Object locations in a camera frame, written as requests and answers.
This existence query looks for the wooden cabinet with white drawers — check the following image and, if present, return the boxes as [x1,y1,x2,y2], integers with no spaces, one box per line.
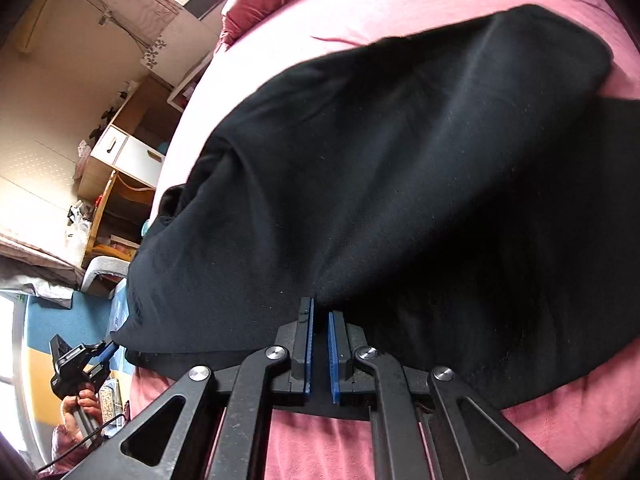
[77,74,183,271]

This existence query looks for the black pants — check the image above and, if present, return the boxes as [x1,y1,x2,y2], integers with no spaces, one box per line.
[107,4,640,411]

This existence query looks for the blue floor mat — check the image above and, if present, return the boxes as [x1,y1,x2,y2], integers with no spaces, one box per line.
[22,287,127,361]

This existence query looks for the white plastic bag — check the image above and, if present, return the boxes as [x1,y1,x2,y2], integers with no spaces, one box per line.
[65,202,92,261]

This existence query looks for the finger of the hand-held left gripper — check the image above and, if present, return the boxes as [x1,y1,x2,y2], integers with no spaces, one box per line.
[87,341,119,363]

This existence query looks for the white bedside shelf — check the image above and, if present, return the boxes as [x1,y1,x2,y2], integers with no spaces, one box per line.
[167,50,214,111]

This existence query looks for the black cable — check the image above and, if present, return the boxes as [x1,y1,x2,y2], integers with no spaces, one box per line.
[37,412,126,473]

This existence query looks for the grey plastic stool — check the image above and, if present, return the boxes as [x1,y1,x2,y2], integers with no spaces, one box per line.
[80,255,134,293]

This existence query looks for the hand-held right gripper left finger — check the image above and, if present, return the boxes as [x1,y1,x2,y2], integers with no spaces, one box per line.
[61,297,316,480]

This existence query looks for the person's left forearm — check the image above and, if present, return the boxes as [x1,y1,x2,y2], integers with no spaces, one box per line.
[50,422,103,480]

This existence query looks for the floral curtain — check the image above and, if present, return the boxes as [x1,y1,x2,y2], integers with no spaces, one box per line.
[65,0,182,72]

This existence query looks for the person's left hand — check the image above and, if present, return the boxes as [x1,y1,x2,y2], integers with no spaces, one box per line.
[60,382,104,433]

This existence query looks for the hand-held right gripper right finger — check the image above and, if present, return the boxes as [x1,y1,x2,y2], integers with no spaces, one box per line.
[327,311,577,480]

